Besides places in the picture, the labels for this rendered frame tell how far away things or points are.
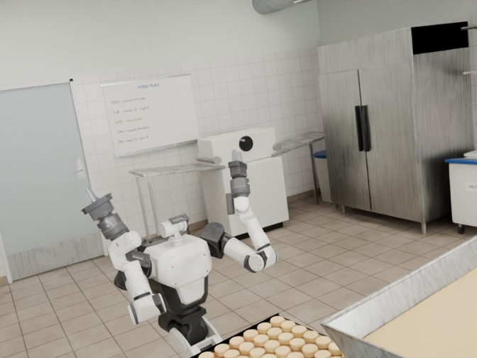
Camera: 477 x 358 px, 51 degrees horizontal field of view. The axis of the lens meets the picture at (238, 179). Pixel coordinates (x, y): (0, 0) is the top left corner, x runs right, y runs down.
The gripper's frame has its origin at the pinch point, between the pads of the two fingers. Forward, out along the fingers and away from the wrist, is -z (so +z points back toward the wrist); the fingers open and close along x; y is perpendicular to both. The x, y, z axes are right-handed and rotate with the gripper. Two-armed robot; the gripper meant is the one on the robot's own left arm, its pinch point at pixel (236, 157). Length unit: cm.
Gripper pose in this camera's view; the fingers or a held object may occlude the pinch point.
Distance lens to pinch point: 230.0
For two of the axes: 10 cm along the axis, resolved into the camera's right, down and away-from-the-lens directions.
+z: 1.0, 9.7, -2.2
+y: -9.0, 1.9, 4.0
